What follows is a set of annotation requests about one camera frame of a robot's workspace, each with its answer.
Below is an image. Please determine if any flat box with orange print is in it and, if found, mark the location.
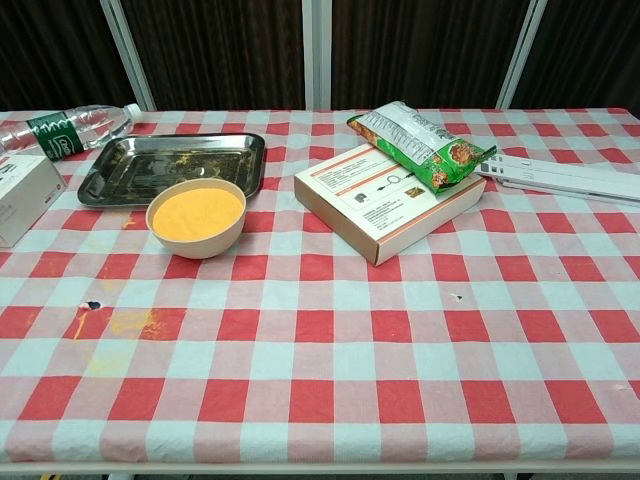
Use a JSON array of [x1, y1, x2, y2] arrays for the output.
[[293, 143, 488, 267]]

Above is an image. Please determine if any red white checked tablecloth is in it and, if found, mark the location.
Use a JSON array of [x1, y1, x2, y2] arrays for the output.
[[0, 107, 640, 466]]

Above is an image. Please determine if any white partition post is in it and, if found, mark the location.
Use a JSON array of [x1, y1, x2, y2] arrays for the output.
[[301, 0, 335, 111], [98, 0, 157, 112], [496, 0, 550, 110]]

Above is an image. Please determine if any small white product box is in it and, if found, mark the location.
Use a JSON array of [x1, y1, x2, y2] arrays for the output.
[[0, 153, 69, 249]]

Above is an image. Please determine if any green snack bag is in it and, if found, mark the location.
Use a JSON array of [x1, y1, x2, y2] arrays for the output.
[[347, 100, 499, 196]]

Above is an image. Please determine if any white folding stand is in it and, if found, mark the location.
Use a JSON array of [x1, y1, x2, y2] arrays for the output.
[[473, 152, 640, 207]]

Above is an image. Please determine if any stainless steel tray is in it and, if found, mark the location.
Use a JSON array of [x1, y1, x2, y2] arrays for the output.
[[76, 132, 267, 209]]

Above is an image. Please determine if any beige bowl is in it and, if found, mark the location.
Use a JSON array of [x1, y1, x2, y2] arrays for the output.
[[145, 177, 248, 260]]

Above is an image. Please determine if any clear plastic water bottle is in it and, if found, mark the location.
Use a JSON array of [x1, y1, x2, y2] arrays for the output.
[[0, 102, 143, 161]]

